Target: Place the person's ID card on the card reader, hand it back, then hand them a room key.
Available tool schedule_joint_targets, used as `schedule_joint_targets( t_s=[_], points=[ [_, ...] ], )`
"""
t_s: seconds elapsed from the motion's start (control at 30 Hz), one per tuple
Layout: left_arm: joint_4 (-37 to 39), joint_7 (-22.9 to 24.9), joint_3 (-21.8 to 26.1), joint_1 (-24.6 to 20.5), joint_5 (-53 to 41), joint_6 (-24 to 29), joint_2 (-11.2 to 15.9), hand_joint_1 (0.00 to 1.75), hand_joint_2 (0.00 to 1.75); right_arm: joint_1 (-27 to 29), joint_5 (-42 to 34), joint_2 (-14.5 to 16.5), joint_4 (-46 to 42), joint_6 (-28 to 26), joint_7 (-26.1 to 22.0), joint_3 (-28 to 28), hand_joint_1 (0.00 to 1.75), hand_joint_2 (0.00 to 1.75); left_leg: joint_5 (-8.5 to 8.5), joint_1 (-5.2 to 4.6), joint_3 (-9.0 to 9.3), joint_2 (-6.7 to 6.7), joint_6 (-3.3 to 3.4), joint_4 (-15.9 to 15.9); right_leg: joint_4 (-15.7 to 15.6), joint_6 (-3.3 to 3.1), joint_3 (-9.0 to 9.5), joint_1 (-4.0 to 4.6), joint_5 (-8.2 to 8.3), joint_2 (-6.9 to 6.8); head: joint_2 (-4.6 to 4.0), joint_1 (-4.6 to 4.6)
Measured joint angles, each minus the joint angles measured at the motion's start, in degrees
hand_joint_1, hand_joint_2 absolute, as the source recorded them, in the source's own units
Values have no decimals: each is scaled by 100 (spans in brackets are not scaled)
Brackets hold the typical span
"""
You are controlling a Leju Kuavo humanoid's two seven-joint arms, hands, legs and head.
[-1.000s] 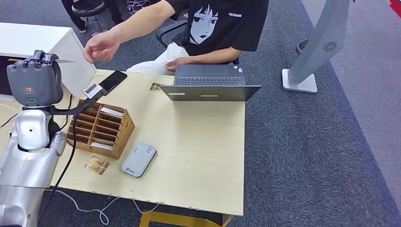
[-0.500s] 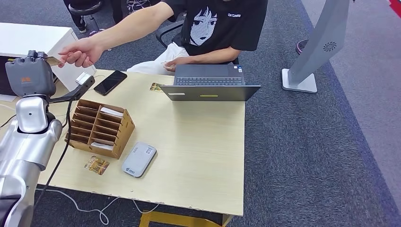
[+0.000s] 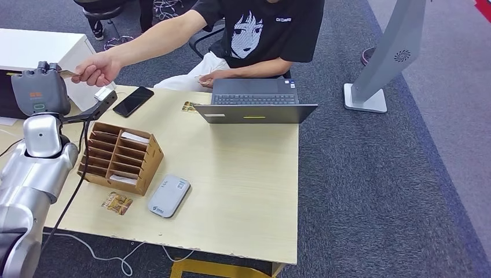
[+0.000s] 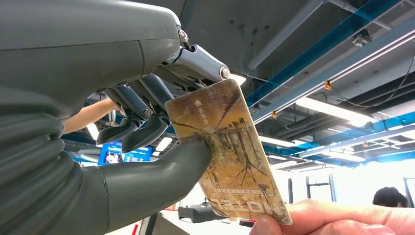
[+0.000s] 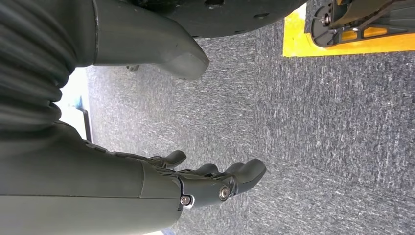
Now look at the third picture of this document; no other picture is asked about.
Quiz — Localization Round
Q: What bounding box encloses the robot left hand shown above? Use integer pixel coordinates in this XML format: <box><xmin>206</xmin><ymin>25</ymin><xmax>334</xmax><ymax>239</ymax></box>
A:
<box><xmin>10</xmin><ymin>61</ymin><xmax>72</xmax><ymax>116</ymax></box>

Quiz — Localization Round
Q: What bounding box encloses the person's left hand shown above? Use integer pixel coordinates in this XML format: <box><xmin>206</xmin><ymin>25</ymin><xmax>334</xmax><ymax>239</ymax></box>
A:
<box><xmin>197</xmin><ymin>69</ymin><xmax>230</xmax><ymax>89</ymax></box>

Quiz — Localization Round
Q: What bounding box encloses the person's right hand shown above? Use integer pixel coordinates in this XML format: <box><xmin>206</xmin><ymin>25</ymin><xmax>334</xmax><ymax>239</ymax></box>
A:
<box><xmin>71</xmin><ymin>52</ymin><xmax>123</xmax><ymax>88</ymax></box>

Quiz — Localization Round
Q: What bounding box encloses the cardboard card organizer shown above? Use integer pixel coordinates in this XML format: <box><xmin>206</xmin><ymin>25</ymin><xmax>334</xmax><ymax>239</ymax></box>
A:
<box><xmin>76</xmin><ymin>122</ymin><xmax>165</xmax><ymax>196</ymax></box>

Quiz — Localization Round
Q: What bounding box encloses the white card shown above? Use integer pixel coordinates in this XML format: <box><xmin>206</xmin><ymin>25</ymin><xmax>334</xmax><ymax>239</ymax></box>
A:
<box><xmin>109</xmin><ymin>174</ymin><xmax>138</xmax><ymax>186</ymax></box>
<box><xmin>120</xmin><ymin>131</ymin><xmax>151</xmax><ymax>145</ymax></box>

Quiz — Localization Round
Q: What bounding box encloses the grey card reader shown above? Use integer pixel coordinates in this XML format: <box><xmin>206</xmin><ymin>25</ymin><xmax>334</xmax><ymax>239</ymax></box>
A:
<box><xmin>147</xmin><ymin>174</ymin><xmax>192</xmax><ymax>219</ymax></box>

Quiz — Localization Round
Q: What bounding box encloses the black box with yellow label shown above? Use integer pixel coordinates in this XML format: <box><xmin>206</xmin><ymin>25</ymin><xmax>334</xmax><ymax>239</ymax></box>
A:
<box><xmin>0</xmin><ymin>69</ymin><xmax>30</xmax><ymax>120</ymax></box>

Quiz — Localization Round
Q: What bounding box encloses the white cabinet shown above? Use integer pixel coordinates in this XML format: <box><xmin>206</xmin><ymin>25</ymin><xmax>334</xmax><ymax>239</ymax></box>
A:
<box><xmin>0</xmin><ymin>28</ymin><xmax>118</xmax><ymax>112</ymax></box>

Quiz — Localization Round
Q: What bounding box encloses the black smartphone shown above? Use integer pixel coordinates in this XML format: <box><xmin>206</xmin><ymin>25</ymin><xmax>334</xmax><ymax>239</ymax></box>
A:
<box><xmin>112</xmin><ymin>86</ymin><xmax>155</xmax><ymax>118</ymax></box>

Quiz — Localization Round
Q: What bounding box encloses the grey laptop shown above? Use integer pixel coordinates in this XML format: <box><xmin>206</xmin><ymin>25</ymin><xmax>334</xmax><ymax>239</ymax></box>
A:
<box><xmin>193</xmin><ymin>78</ymin><xmax>319</xmax><ymax>125</ymax></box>

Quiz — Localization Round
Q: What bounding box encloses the black round stool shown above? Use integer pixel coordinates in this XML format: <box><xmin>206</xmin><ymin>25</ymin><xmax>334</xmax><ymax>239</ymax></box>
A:
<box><xmin>82</xmin><ymin>3</ymin><xmax>135</xmax><ymax>52</ymax></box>

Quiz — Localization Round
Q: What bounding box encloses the dark round floor base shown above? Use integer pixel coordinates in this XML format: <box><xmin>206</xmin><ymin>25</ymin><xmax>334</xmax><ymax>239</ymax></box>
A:
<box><xmin>360</xmin><ymin>46</ymin><xmax>377</xmax><ymax>67</ymax></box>

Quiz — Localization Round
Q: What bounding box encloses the grey kiosk stand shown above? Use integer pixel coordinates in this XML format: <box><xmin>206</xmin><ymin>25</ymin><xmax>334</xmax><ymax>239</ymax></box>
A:
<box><xmin>343</xmin><ymin>0</ymin><xmax>427</xmax><ymax>114</ymax></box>

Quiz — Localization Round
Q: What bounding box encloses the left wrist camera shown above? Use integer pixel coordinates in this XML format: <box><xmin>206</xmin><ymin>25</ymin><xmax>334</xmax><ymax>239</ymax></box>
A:
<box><xmin>94</xmin><ymin>86</ymin><xmax>118</xmax><ymax>103</ymax></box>

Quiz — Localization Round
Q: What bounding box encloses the black camera bracket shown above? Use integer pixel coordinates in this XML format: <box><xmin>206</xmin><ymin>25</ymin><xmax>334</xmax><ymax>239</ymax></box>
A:
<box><xmin>61</xmin><ymin>90</ymin><xmax>119</xmax><ymax>125</ymax></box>

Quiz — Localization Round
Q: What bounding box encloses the thin black cable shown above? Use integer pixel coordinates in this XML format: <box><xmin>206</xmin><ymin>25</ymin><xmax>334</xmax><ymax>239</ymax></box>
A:
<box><xmin>0</xmin><ymin>138</ymin><xmax>24</xmax><ymax>159</ymax></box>

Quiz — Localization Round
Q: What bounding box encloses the white floor cable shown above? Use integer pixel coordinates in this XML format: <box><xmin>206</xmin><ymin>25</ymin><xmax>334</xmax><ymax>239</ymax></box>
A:
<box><xmin>157</xmin><ymin>9</ymin><xmax>183</xmax><ymax>21</ymax></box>

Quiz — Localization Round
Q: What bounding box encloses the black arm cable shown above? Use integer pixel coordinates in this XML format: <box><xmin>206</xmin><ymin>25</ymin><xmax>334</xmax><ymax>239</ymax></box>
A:
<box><xmin>40</xmin><ymin>120</ymin><xmax>91</xmax><ymax>254</ymax></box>

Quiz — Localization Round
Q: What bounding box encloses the white power strip cable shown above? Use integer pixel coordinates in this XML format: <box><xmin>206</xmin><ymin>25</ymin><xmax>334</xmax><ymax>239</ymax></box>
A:
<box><xmin>42</xmin><ymin>230</ymin><xmax>196</xmax><ymax>278</ymax></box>

